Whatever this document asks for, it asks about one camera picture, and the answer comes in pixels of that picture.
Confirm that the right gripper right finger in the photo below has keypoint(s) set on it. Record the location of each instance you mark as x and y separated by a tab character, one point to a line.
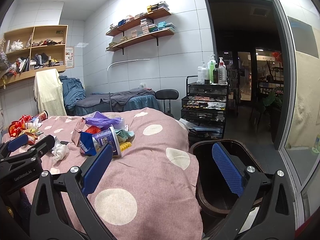
264	209

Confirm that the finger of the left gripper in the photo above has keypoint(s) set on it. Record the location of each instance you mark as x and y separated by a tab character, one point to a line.
13	145
40	148

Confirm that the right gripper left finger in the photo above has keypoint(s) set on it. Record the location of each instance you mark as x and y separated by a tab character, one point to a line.
49	218

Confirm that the white tissue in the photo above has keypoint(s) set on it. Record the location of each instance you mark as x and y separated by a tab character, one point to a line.
59	150

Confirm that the blue snack wrapper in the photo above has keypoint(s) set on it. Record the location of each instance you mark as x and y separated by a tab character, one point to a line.
87	146

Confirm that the orange mesh net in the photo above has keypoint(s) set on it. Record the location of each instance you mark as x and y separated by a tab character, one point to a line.
93	130

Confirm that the yellow mesh net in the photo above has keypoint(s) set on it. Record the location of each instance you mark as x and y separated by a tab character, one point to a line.
125	145

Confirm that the teal cloth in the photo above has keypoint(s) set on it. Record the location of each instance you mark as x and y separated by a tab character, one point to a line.
124	136

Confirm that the dark brown trash bin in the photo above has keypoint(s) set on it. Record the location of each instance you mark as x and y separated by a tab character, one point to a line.
212	192

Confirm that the red shiny wrapper pile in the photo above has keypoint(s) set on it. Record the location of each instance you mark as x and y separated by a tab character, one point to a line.
26	125

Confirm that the red snack can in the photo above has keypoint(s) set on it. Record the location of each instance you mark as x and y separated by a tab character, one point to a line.
41	116

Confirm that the blue bedding pile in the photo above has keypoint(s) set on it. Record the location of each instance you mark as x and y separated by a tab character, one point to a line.
73	91

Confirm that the pink polka dot blanket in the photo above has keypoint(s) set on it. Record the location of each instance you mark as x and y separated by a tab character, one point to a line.
147	193

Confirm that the small bottle outside window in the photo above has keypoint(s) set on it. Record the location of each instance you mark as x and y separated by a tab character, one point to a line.
316	147

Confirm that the wooden cubby shelf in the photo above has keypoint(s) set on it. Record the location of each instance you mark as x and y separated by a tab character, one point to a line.
28	50

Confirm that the massage bed blue cover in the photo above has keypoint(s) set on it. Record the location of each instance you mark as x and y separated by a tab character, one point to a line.
137	98

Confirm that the green potted plant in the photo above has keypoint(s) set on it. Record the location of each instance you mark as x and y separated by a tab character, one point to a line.
274	98

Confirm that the black rolling cart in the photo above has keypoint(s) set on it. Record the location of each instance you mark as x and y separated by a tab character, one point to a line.
204	109

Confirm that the black round stool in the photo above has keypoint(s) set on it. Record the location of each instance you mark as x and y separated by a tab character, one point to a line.
167	95

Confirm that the dark brown bottle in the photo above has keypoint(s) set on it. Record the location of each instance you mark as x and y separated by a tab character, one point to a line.
215	75

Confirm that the clear pump bottle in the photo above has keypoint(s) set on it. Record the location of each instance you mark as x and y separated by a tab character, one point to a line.
222	74

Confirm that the white pump bottle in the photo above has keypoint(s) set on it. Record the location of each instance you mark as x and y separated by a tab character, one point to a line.
204	74

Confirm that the green pump bottle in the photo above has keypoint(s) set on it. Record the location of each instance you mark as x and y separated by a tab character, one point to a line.
211	67

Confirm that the wall poster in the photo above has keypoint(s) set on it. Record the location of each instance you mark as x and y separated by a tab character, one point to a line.
69	57

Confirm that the lower wooden wall shelf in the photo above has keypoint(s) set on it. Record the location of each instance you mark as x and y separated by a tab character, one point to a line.
142	38

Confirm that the wooden wall shelf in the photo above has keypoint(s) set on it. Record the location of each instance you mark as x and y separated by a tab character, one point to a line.
159	13
142	38

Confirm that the upper wooden wall shelf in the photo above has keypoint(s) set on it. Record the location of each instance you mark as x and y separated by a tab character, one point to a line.
159	13

